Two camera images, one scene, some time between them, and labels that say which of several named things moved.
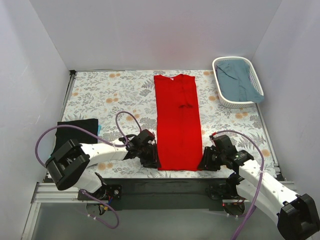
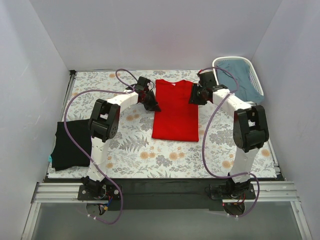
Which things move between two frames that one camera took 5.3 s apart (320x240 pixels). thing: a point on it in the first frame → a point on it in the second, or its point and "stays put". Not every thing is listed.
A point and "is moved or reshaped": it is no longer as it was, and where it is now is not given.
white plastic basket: [253, 74] stays put
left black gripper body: [149, 157] → [150, 99]
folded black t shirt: [64, 134] stays put
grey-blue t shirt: [236, 84] stays put
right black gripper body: [208, 159] → [194, 94]
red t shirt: [177, 122] is moved or reshaped
